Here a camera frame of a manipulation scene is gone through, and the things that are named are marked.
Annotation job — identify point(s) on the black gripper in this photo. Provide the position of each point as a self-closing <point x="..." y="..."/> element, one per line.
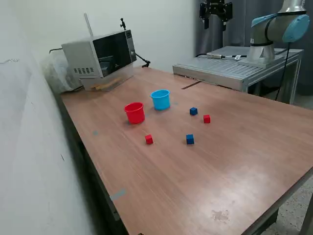
<point x="215" y="5"/>

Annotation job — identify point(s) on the blue cube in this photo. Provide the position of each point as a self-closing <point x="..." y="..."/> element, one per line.
<point x="193" y="111"/>
<point x="190" y="139"/>

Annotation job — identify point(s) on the red cube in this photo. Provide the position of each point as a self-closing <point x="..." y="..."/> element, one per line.
<point x="149" y="139"/>
<point x="207" y="119"/>

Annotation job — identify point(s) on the aluminium robot base platform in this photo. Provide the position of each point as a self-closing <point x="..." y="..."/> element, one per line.
<point x="215" y="67"/>

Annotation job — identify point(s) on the silver blue UR5e arm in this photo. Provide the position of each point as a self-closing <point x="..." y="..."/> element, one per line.
<point x="276" y="27"/>

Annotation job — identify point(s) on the dark grey curtain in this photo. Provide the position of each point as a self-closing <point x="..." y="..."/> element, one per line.
<point x="239" y="24"/>

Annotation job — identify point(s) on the black tape strip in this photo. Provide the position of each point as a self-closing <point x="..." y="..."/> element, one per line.
<point x="190" y="85"/>

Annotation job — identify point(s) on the blue plastic bucket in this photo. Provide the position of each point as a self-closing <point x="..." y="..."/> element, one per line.
<point x="161" y="102"/>

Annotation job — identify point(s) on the thin white rod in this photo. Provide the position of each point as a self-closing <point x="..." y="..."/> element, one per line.
<point x="88" y="25"/>

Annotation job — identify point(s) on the red plastic bucket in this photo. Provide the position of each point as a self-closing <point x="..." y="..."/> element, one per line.
<point x="134" y="116"/>

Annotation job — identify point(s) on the light wooden stick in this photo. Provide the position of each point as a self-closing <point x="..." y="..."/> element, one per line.
<point x="102" y="85"/>

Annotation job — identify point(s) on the silver microwave oven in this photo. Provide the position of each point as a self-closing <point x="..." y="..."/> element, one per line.
<point x="80" y="56"/>

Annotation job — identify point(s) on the clear plastic bag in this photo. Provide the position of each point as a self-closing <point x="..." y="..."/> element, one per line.
<point x="56" y="73"/>

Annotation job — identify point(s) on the long blue tape strip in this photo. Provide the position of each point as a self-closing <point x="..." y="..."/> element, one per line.
<point x="118" y="194"/>

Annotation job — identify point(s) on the small black camera mount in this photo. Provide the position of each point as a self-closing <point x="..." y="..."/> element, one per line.
<point x="122" y="24"/>

